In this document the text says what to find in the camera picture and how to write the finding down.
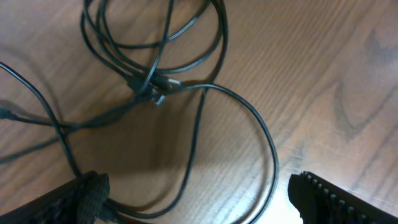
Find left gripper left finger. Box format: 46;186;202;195
1;171;110;224

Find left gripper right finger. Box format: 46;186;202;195
288;171;397;224

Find black usb cable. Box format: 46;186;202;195
0;0;280;224
80;0;229;106

